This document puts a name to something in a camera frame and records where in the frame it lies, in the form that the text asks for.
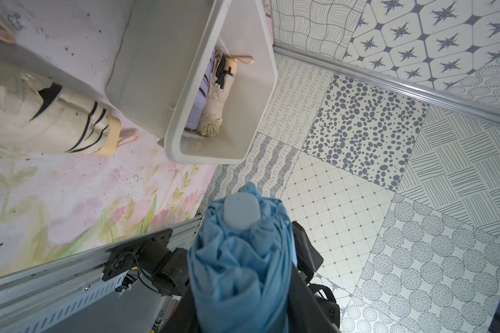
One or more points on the white plastic storage box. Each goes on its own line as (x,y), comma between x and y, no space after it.
(165,52)

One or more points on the beige umbrella black stripes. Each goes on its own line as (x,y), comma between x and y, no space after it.
(35,117)

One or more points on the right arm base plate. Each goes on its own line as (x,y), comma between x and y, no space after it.
(137,254)

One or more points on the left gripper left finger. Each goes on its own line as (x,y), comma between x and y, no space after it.
(184,318)

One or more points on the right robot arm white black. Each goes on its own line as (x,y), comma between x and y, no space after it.
(172,279)

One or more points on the white slotted cable duct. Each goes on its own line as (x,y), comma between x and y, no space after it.
(47,318)

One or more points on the aluminium mounting rail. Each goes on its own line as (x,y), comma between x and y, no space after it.
(27,292)

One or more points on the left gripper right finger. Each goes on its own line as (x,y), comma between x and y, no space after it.
(304,312)

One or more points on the lavender umbrella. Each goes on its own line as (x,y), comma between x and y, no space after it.
(201,97)

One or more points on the sky blue long umbrella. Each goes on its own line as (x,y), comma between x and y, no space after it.
(240,264)

